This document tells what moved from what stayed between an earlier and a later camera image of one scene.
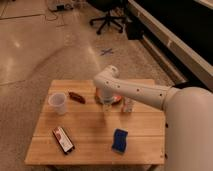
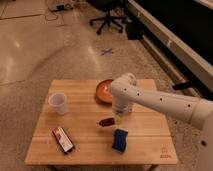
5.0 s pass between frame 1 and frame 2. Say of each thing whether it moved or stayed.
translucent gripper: moved
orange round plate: stayed
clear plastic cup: stayed
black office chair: stayed
